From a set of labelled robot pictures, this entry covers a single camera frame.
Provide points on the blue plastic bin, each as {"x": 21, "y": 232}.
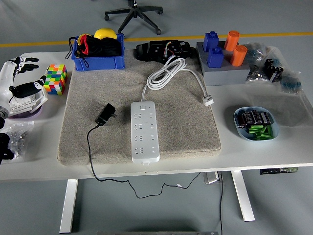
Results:
{"x": 97, "y": 64}

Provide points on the grey block base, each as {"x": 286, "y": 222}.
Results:
{"x": 227, "y": 76}

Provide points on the grey-brown mat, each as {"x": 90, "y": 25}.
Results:
{"x": 183, "y": 127}

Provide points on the clear bag of black capacitors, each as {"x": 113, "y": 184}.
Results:
{"x": 272, "y": 69}

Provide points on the silver metal bracket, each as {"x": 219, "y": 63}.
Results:
{"x": 210, "y": 178}

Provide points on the light blue dish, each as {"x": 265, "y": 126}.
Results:
{"x": 275, "y": 128}

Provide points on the black office chair base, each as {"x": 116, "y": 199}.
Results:
{"x": 135, "y": 13}

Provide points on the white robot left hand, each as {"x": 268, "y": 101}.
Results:
{"x": 6, "y": 83}

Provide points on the black table control panel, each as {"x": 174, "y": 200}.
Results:
{"x": 276, "y": 171}

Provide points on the black capacitors pile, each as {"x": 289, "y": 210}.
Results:
{"x": 252, "y": 117}

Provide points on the clear bag of silver screws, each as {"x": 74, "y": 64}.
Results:
{"x": 19, "y": 137}

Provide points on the colourful puzzle cube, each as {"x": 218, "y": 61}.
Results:
{"x": 57, "y": 78}

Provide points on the white table leg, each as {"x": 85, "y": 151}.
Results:
{"x": 243, "y": 195}
{"x": 68, "y": 208}

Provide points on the green components pile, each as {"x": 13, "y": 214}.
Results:
{"x": 260, "y": 131}

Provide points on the large clear plastic bag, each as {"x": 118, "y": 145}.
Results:
{"x": 288, "y": 110}

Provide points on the clear bag of dark screws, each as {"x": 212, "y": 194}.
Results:
{"x": 255, "y": 74}

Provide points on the blue peg block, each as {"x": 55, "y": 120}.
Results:
{"x": 215, "y": 58}
{"x": 210, "y": 40}

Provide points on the clear bag of blue parts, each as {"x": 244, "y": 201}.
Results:
{"x": 291, "y": 83}
{"x": 255, "y": 52}

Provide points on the white wall socket panel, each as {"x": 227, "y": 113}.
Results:
{"x": 24, "y": 104}

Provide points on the orange cylinder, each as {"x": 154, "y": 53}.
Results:
{"x": 231, "y": 41}
{"x": 238, "y": 56}

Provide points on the yellow ball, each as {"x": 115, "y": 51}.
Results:
{"x": 105, "y": 33}

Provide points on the white power strip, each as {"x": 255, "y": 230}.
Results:
{"x": 144, "y": 115}

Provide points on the black electronic device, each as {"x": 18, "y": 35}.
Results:
{"x": 156, "y": 50}

